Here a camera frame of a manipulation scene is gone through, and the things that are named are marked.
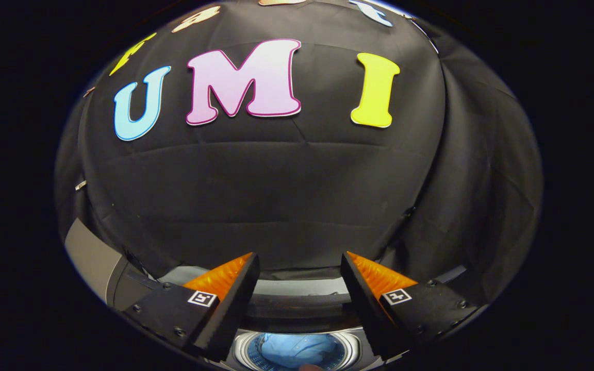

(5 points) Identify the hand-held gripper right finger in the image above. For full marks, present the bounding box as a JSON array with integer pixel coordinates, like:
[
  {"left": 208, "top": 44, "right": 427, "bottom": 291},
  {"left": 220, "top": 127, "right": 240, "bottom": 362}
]
[{"left": 341, "top": 251, "right": 479, "bottom": 362}]

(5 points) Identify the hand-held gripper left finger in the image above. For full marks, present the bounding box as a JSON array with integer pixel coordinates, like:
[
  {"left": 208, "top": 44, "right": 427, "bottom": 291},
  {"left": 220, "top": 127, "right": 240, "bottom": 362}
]
[{"left": 121, "top": 252, "right": 261, "bottom": 362}]

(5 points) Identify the grey washing machine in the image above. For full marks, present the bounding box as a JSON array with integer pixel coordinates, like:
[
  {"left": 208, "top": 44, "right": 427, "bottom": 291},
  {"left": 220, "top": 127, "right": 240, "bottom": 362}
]
[{"left": 117, "top": 263, "right": 483, "bottom": 371}]

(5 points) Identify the light blue collared shirt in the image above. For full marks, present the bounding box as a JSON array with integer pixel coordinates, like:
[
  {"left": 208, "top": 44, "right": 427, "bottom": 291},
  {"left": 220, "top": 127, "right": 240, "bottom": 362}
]
[{"left": 258, "top": 333, "right": 347, "bottom": 370}]

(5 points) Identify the black backdrop cloth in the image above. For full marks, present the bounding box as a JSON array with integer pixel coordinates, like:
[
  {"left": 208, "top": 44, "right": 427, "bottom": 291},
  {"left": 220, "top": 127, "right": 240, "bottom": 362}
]
[{"left": 54, "top": 0, "right": 544, "bottom": 310}]

